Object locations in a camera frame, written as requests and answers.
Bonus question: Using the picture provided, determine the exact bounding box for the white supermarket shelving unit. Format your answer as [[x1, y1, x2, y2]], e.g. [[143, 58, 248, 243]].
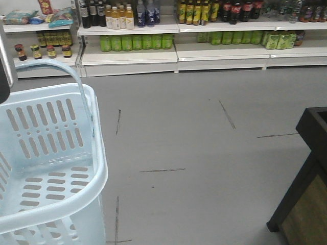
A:
[[0, 0, 327, 79]]

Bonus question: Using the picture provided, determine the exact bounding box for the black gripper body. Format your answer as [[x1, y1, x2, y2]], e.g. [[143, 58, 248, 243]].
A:
[[1, 28, 17, 104]]

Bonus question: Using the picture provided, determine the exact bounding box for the light blue plastic basket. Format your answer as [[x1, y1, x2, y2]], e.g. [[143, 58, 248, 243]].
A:
[[1, 59, 108, 244]]

